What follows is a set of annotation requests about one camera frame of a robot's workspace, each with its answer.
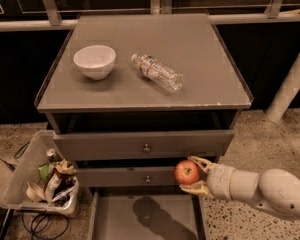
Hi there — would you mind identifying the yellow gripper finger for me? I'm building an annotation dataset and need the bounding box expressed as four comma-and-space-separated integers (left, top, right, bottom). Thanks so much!
188, 156, 217, 174
180, 180, 214, 198

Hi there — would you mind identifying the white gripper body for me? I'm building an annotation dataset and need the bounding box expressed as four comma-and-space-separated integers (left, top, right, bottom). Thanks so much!
206, 164, 236, 200

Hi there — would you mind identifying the red apple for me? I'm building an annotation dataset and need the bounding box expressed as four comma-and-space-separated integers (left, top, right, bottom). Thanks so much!
174, 160, 200, 185

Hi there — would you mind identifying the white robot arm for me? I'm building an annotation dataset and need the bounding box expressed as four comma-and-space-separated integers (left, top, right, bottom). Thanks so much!
174, 156, 300, 220

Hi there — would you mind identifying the bottom grey drawer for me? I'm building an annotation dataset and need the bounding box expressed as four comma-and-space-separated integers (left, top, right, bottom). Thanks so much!
88, 190, 210, 240

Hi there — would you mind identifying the grey drawer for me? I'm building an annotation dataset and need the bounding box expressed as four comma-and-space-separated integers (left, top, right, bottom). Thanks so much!
53, 130, 234, 161
88, 190, 210, 240
75, 167, 178, 187

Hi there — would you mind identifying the middle grey drawer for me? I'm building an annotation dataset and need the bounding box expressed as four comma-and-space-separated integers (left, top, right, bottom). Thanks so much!
75, 167, 178, 187

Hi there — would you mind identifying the grey drawer cabinet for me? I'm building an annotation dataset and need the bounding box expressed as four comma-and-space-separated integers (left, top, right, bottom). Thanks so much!
33, 13, 255, 240

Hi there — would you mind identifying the top grey drawer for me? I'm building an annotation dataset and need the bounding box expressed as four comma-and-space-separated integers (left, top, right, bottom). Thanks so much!
53, 130, 234, 161

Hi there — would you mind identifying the clear plastic water bottle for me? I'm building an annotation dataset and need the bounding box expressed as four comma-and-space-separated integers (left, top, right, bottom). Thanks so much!
131, 54, 184, 94

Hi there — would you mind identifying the white diagonal pole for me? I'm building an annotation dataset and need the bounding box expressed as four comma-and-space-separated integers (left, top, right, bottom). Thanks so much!
266, 52, 300, 123

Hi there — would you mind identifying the crumpled snack bag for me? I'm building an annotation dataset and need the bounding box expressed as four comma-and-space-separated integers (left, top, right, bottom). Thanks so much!
44, 159, 75, 203

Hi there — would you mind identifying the white ceramic bowl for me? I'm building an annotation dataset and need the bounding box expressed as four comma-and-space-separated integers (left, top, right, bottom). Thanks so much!
73, 45, 116, 80

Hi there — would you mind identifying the metal drink can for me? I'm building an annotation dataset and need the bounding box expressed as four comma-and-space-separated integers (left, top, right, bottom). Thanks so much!
46, 149, 59, 162

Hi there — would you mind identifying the green wrapper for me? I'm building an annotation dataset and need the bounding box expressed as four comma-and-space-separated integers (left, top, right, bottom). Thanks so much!
38, 164, 50, 181

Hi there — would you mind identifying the small white cup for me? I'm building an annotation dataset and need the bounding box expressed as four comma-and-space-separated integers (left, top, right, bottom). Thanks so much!
26, 181, 45, 202

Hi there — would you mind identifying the translucent plastic bin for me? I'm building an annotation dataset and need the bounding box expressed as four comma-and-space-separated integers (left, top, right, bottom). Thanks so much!
1, 130, 80, 217

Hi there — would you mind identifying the metal window railing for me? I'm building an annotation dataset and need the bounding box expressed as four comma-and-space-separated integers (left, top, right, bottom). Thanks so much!
0, 0, 300, 32

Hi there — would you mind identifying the coiled dark cable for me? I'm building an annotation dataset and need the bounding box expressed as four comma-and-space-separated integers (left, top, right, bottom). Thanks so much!
21, 210, 70, 240

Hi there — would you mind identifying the black floor cable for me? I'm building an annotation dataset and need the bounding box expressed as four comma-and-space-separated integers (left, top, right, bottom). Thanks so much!
0, 141, 30, 172

